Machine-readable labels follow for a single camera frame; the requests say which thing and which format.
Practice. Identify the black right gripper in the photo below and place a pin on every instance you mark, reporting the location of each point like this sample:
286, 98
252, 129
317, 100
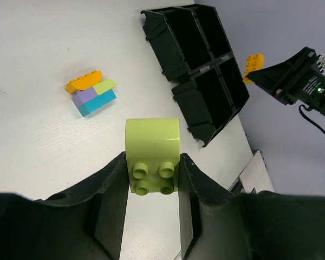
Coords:
280, 80

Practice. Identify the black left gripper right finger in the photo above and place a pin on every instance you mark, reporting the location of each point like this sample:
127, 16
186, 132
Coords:
217, 224

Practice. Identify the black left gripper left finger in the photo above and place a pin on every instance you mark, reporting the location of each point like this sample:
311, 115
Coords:
85, 221

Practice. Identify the yellow rounded lego brick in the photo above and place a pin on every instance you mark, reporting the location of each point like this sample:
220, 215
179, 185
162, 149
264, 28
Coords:
254, 62

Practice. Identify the lime green rounded lego brick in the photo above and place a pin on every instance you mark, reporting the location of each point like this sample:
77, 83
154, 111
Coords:
152, 149

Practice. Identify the black four-compartment sorting bin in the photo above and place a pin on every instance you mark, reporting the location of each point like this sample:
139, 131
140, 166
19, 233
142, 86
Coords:
194, 52

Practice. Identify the multicolor lego cluster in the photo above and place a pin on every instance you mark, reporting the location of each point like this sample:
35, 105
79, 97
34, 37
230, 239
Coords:
90, 92

